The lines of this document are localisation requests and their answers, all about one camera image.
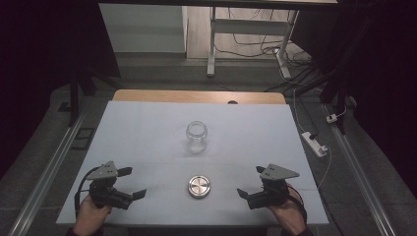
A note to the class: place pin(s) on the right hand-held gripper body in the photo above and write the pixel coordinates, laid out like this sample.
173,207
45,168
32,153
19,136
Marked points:
272,193

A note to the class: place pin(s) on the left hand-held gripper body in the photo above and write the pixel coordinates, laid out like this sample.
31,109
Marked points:
108,193

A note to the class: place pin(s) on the silver metal jar lid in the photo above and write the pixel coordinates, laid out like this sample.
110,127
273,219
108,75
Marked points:
199,187

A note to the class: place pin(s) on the clear glass jar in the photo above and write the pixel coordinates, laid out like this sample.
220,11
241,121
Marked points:
196,142

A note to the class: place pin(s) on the person's right hand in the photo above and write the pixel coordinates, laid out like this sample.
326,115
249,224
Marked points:
291,214

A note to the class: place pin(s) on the person's left hand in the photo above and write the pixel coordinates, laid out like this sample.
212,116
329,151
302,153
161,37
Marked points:
90,218

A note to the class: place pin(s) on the white table mat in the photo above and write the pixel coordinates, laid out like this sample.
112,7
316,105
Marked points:
229,147

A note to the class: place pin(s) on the white power strip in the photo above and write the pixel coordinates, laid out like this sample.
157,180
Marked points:
314,143

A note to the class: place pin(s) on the small white adapter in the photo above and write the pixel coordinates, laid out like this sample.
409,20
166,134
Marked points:
331,118

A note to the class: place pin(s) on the black metal stand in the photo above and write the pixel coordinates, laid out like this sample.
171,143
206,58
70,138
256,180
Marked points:
74,98
341,98

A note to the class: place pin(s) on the wooden table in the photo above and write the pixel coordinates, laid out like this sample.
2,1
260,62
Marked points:
183,96

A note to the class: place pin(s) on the white cabinet panel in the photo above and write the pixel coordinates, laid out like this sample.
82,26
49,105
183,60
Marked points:
144,29

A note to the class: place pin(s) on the dark curtain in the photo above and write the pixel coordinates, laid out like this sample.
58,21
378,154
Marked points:
39,49
380,65

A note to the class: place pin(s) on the black rectangular floor frame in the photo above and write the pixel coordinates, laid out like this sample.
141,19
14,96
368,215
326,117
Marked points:
77,139

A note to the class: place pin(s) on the aluminium floor rail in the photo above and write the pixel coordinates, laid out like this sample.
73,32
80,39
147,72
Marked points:
49,173
359,177

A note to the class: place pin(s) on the white desk frame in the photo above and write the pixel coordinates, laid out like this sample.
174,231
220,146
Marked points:
249,27

